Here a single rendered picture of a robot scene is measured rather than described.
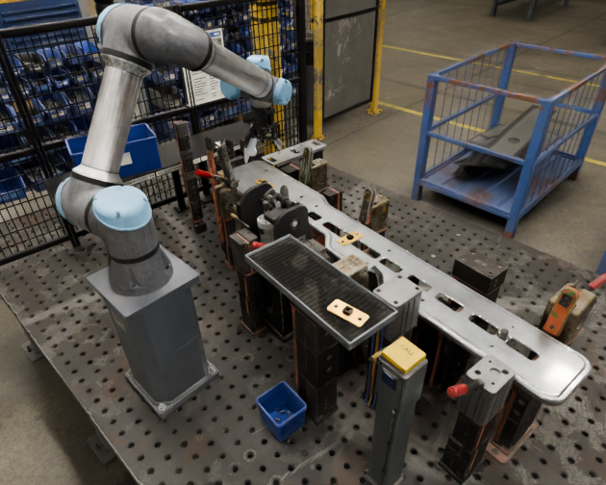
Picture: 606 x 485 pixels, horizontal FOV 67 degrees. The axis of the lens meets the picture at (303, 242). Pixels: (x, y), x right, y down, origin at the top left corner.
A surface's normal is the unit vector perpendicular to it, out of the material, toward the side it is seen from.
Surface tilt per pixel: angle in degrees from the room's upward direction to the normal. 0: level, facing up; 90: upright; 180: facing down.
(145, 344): 90
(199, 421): 0
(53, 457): 0
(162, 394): 89
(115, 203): 7
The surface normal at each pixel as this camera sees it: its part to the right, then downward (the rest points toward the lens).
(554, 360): -0.02, -0.80
